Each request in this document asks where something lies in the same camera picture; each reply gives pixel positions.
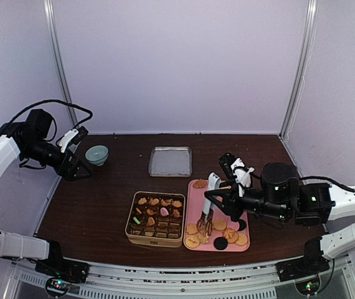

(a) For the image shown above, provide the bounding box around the pink round cookie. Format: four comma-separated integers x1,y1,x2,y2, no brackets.
159,207,169,217

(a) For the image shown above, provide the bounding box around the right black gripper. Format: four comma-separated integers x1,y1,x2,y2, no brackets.
204,181,290,224

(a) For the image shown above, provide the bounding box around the black sandwich cookie right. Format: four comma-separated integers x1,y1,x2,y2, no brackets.
237,219,247,232

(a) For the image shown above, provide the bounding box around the green round cookie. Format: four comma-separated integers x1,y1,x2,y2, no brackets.
133,217,141,225

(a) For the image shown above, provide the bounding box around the black sandwich cookie bottom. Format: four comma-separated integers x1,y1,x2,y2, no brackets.
213,237,229,250

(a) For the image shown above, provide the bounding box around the gold cookie tin box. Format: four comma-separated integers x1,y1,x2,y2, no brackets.
125,191,186,248

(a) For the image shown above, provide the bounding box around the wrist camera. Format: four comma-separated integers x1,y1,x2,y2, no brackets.
56,126,88,153
219,153,254,197

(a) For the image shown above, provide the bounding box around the swirl butter cookie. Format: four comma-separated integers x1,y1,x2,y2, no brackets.
222,228,239,244

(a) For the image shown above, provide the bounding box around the black sandwich cookie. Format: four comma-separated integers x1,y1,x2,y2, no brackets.
213,237,229,250
237,219,247,232

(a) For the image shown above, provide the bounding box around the metal tongs white handle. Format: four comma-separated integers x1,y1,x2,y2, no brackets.
197,173,221,237

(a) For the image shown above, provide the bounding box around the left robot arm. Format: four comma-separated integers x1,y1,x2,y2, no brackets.
0,109,91,277

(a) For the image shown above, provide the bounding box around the light blue ceramic bowl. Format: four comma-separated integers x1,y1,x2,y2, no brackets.
85,145,109,166

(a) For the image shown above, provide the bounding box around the clock face round cookie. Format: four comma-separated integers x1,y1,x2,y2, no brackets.
184,235,201,249

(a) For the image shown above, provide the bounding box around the right aluminium frame post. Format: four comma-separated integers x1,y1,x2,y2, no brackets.
280,0,319,142

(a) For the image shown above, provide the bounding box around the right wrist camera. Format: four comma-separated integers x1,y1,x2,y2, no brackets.
219,153,254,197

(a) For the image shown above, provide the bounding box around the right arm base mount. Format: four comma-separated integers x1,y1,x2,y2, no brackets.
275,257,329,282

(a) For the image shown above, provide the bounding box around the silver tin lid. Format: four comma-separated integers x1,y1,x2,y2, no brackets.
148,146,192,178

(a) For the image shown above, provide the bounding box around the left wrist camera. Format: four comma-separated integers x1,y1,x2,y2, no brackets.
56,126,88,153

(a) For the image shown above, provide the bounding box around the pink plastic tray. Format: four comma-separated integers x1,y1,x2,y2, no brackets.
183,179,250,252

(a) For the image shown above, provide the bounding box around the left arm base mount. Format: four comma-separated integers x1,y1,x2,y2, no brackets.
35,259,90,283

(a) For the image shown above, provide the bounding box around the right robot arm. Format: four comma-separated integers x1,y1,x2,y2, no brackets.
204,159,355,275

